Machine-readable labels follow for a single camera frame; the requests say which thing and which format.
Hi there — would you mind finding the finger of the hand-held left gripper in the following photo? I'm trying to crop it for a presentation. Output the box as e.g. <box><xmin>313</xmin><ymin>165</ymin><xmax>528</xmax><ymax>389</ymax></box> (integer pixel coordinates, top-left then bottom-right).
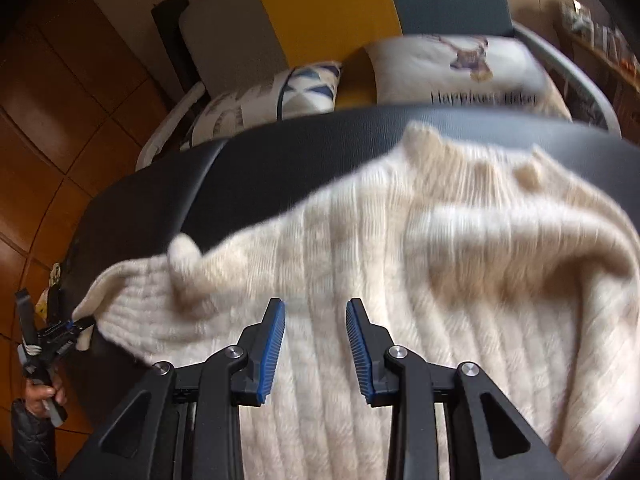
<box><xmin>52</xmin><ymin>316</ymin><xmax>96</xmax><ymax>335</ymax></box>
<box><xmin>50</xmin><ymin>332</ymin><xmax>85</xmax><ymax>357</ymax></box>

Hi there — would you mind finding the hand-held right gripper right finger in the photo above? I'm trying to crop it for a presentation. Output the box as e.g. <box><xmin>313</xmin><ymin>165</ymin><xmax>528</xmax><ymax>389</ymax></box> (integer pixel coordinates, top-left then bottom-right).
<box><xmin>346</xmin><ymin>297</ymin><xmax>576</xmax><ymax>480</ymax></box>

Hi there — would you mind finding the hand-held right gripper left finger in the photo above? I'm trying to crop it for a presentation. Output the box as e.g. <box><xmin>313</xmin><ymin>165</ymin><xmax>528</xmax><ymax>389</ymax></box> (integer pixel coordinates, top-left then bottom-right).
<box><xmin>60</xmin><ymin>297</ymin><xmax>287</xmax><ymax>480</ymax></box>

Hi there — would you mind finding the cream knit sweater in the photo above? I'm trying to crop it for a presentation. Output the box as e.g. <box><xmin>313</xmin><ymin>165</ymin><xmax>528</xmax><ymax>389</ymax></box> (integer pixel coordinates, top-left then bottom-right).
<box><xmin>72</xmin><ymin>121</ymin><xmax>640</xmax><ymax>480</ymax></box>

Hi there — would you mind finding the person's left hand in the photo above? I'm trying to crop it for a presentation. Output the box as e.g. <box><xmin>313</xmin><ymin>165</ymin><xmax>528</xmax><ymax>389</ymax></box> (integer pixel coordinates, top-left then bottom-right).
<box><xmin>25</xmin><ymin>374</ymin><xmax>68</xmax><ymax>417</ymax></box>

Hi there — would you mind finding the white triangle print pillow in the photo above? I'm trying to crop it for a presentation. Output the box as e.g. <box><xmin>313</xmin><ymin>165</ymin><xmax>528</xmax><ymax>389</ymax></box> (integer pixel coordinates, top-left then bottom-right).
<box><xmin>180</xmin><ymin>61</ymin><xmax>343</xmax><ymax>151</ymax></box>

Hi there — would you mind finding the white deer print pillow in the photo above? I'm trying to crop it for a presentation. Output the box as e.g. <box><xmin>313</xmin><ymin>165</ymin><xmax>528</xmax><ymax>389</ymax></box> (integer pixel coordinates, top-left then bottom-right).
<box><xmin>362</xmin><ymin>34</ymin><xmax>573</xmax><ymax>121</ymax></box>

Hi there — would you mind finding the grey yellow blue sofa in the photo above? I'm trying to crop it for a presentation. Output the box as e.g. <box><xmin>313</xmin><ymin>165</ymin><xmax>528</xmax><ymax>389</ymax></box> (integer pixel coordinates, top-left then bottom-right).
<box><xmin>135</xmin><ymin>0</ymin><xmax>623</xmax><ymax>171</ymax></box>

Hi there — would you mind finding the wooden side table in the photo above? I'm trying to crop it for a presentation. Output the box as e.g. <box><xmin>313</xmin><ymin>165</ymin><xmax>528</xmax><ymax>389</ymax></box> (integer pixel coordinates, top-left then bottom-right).
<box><xmin>552</xmin><ymin>0</ymin><xmax>640</xmax><ymax>131</ymax></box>

